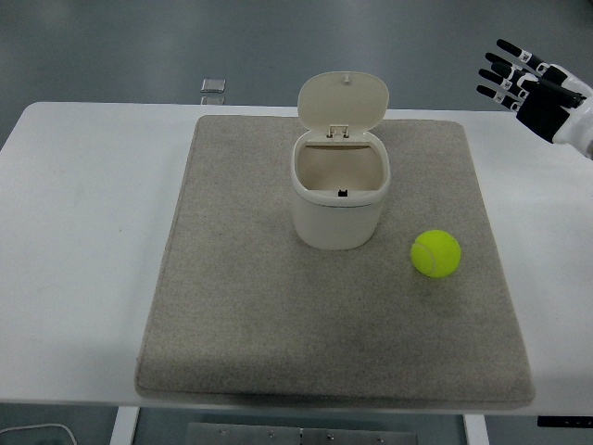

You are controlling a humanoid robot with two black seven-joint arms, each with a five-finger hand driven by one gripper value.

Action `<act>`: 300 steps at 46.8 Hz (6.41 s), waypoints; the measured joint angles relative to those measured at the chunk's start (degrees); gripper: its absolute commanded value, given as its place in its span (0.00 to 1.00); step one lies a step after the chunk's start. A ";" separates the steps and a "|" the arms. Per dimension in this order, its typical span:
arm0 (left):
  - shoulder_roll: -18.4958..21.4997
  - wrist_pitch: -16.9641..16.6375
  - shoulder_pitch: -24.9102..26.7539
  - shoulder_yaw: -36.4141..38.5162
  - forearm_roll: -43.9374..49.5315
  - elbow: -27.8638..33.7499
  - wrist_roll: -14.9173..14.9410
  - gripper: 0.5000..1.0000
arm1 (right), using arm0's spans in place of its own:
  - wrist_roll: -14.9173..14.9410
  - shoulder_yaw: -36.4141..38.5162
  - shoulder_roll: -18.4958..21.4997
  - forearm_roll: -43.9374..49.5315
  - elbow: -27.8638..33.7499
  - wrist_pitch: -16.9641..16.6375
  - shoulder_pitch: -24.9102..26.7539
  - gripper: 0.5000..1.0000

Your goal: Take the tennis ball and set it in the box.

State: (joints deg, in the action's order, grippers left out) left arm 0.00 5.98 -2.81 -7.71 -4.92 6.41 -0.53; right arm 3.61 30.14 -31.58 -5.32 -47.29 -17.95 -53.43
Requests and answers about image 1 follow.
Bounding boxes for white cable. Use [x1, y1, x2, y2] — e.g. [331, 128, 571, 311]
[0, 422, 78, 445]

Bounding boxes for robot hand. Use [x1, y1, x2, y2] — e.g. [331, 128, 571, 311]
[476, 38, 593, 161]

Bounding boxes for black table control panel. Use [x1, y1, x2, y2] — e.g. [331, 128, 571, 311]
[536, 416, 593, 428]

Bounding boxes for white table leg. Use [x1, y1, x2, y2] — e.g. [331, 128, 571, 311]
[109, 406, 140, 445]
[462, 413, 486, 445]

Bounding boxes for yellow tennis ball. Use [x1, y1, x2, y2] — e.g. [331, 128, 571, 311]
[410, 229, 462, 279]

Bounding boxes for cream bin with hinged lid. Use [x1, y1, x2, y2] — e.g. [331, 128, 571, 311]
[290, 70, 392, 251]

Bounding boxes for beige fabric mat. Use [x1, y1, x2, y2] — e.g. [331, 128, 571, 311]
[133, 114, 537, 410]

